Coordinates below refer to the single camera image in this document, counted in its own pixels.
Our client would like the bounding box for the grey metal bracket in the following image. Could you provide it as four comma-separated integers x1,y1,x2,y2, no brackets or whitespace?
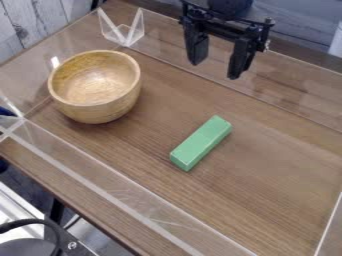
57,229,99,256

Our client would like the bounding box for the blue object at left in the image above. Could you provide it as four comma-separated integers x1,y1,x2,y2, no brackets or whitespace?
0,106,17,117

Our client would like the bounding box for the light wooden bowl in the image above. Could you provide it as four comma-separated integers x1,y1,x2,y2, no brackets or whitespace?
47,50,142,124

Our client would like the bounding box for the green rectangular block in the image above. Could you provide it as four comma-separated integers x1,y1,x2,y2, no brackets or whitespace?
170,115,233,172

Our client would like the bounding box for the black table leg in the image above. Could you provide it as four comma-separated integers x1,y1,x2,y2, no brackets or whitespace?
50,199,66,224

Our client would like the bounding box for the clear acrylic corner bracket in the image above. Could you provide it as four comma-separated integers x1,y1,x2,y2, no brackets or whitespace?
98,8,145,47

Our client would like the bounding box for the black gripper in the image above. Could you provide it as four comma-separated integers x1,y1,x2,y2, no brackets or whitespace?
180,0,276,80

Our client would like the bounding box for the clear acrylic front barrier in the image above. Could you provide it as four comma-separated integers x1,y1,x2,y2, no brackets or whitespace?
0,96,260,256

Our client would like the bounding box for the white object at right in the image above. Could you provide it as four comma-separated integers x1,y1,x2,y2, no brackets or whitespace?
329,21,342,58

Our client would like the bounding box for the black cable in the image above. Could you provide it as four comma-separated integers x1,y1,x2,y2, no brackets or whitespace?
0,218,69,256

